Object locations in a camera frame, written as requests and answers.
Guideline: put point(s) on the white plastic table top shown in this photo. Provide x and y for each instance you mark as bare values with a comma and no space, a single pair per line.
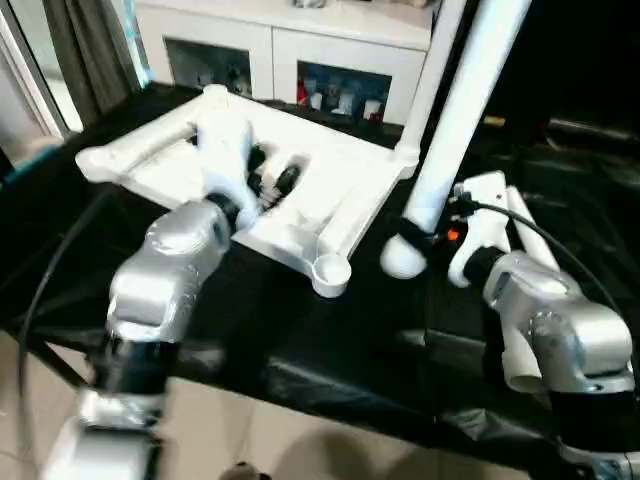
325,175

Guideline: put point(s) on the white plastic table leg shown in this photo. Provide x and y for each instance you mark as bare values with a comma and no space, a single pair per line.
535,230
460,125
525,375
425,100

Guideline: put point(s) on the red packet in cabinet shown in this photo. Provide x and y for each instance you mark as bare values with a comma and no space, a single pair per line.
301,94

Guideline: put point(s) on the small white cup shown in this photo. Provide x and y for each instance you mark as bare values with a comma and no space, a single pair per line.
315,101

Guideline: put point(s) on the patterned white jar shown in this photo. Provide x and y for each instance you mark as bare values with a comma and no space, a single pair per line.
345,102

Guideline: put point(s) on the small white jar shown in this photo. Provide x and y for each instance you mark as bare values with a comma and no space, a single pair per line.
373,109

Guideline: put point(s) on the white cabinet with glass doors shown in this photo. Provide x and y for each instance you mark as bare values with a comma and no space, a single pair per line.
280,45

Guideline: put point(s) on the small gold label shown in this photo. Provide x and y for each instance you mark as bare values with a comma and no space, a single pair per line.
493,120

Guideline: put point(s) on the black glossy mat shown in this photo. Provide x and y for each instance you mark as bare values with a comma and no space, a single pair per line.
325,360

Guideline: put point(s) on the grey ornament on cabinet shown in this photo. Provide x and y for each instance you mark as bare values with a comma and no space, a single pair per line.
310,3

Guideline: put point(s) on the black long pole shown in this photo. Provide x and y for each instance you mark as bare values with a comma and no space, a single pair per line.
595,130

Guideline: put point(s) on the grey brown curtain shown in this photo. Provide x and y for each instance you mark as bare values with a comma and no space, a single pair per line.
95,50

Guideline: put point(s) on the black backdrop cloth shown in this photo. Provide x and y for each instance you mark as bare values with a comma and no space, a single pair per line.
575,50

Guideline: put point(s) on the black metal table leg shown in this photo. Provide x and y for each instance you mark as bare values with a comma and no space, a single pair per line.
65,362

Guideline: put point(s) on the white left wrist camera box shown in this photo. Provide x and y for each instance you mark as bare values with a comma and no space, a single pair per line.
225,160

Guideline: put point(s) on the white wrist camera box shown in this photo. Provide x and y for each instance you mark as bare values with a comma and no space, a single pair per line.
485,215
225,160

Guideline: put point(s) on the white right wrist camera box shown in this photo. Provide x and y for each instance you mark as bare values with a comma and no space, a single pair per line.
485,215

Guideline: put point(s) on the white window frame bar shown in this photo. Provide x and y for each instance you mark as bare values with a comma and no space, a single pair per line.
30,75

